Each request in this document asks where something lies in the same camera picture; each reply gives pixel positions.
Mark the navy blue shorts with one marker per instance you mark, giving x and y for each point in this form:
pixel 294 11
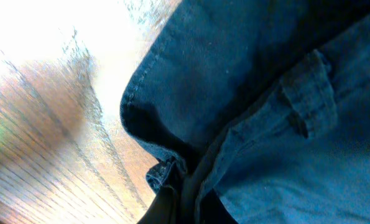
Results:
pixel 257 111

